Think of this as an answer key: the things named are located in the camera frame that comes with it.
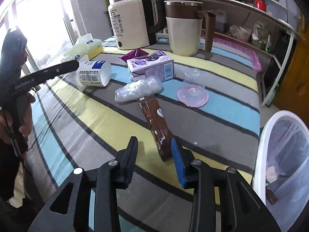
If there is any brown snack wrapper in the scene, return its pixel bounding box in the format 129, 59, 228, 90
138, 95, 174, 162

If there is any clear plastic bag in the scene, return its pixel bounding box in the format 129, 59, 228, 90
115, 76, 163, 103

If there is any white round trash bin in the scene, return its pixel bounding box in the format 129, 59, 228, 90
252, 111, 308, 231

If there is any clear trash bin liner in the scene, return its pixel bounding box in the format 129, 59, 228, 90
266, 120, 308, 231

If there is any metal kitchen shelf rack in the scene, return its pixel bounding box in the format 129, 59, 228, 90
166, 0, 306, 107

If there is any person's left hand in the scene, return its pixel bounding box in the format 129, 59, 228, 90
1, 93, 36, 144

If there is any striped table cloth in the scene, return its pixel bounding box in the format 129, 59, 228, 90
24, 37, 260, 231

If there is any yellow tissue pack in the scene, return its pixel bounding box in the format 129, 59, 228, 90
61, 33, 104, 62

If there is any clear cup pink lid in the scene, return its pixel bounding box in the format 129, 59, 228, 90
177, 69, 209, 108

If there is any white blue paper cup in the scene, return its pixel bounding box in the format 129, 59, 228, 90
77, 60, 112, 87

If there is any purple milk carton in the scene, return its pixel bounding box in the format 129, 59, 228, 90
127, 50, 175, 82

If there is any purple foil wrapper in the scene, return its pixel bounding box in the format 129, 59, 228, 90
120, 48, 149, 62

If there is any white steel electric kettle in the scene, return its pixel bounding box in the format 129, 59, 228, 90
108, 0, 166, 50

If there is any wooden door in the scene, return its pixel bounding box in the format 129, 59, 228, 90
274, 17, 309, 125

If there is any cream brown lidded mug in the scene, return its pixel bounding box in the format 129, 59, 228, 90
165, 0, 216, 57

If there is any plastic bag on shelf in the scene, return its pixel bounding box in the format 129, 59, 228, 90
251, 21, 272, 53

